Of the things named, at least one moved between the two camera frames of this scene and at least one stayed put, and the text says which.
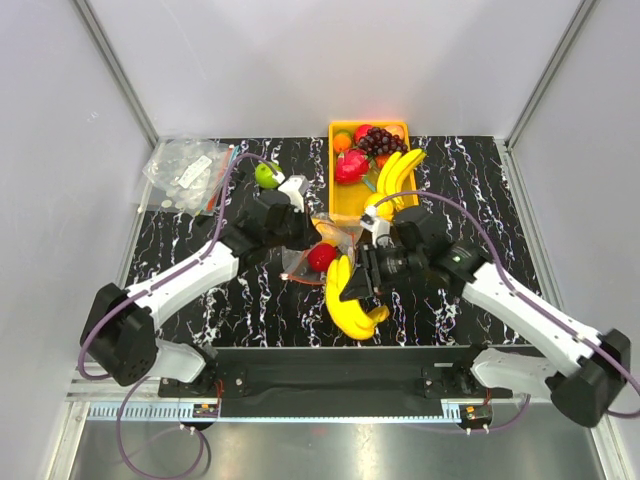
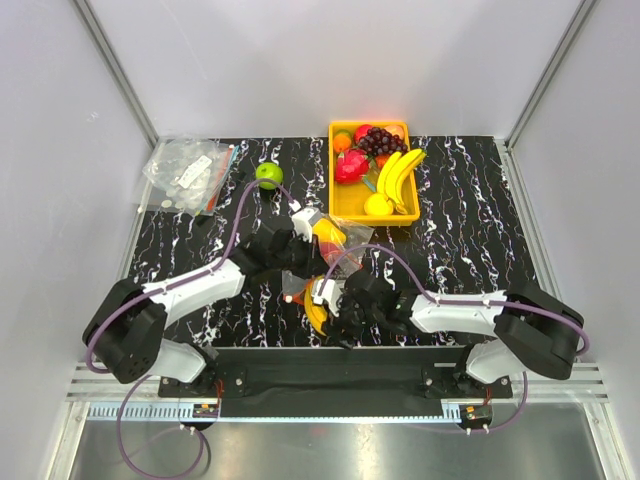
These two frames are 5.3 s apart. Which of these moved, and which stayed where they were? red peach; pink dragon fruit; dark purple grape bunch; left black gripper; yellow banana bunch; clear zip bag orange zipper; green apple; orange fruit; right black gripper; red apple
Moved: red apple; clear zip bag orange zipper; left black gripper; right black gripper; yellow banana bunch
Stayed: pink dragon fruit; green apple; red peach; dark purple grape bunch; orange fruit
